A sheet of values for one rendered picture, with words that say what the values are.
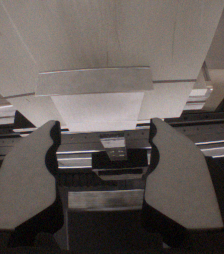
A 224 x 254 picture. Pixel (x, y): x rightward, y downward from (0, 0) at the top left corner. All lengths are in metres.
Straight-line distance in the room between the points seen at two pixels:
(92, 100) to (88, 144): 0.32
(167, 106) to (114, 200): 0.12
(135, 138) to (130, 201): 0.28
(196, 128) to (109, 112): 0.35
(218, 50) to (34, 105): 0.29
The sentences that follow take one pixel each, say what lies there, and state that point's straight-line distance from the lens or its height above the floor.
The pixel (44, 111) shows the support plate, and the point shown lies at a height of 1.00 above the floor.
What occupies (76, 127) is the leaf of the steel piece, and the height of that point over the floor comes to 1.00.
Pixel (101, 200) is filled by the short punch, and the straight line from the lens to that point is 0.25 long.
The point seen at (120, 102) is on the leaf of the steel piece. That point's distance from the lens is 0.20.
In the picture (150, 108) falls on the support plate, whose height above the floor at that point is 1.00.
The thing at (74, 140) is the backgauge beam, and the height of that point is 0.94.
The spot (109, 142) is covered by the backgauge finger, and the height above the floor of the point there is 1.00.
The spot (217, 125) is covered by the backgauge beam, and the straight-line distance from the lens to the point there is 0.56.
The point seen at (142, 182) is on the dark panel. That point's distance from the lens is 0.76.
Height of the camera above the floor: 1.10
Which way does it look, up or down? 22 degrees down
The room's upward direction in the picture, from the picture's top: 178 degrees clockwise
